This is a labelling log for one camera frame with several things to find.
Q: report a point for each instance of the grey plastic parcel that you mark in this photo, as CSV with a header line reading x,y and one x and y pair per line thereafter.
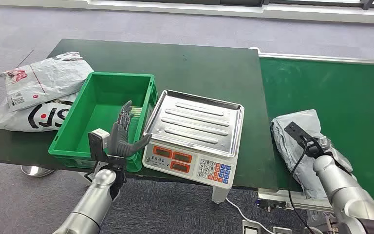
x,y
296,151

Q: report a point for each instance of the white scale with steel pan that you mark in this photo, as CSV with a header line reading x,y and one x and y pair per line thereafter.
x,y
193,122

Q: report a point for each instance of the green plastic crate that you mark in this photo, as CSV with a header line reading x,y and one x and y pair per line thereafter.
x,y
100,106

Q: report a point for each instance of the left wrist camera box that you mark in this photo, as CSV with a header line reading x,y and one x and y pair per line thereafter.
x,y
99,139

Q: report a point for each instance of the white socket box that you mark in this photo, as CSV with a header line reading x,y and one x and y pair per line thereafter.
x,y
282,230

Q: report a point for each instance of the aluminium conveyor frame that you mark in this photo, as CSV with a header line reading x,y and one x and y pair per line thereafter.
x,y
319,58

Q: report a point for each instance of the green conveyor belt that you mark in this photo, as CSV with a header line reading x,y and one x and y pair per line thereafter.
x,y
351,90

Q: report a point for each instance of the white parcel with black letters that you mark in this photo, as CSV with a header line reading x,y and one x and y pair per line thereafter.
x,y
22,118

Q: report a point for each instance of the dark green table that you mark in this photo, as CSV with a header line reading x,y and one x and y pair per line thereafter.
x,y
190,64

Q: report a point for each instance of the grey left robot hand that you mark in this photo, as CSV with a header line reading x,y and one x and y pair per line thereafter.
x,y
119,142

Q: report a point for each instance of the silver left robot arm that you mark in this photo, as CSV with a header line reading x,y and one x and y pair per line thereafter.
x,y
91,200

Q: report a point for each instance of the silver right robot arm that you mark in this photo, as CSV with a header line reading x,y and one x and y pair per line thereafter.
x,y
345,190

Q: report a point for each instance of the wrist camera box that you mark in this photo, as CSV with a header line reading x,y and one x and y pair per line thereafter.
x,y
298,133
99,139

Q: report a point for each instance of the chrome table base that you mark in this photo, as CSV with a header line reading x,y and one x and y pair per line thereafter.
x,y
37,171

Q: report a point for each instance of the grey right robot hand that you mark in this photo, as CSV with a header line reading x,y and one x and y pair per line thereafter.
x,y
325,143

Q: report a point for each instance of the white red-printed plastic parcel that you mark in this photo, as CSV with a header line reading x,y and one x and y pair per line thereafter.
x,y
48,77

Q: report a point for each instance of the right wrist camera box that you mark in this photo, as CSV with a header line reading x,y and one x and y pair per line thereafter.
x,y
298,133

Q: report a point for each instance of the white window sill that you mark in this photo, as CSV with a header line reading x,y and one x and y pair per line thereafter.
x,y
174,8

